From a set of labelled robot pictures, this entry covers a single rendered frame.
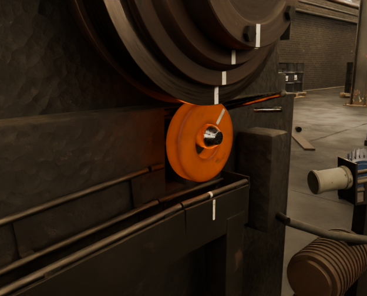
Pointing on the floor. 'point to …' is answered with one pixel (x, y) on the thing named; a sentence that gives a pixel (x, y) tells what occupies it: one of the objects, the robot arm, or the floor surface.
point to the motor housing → (326, 266)
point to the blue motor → (365, 161)
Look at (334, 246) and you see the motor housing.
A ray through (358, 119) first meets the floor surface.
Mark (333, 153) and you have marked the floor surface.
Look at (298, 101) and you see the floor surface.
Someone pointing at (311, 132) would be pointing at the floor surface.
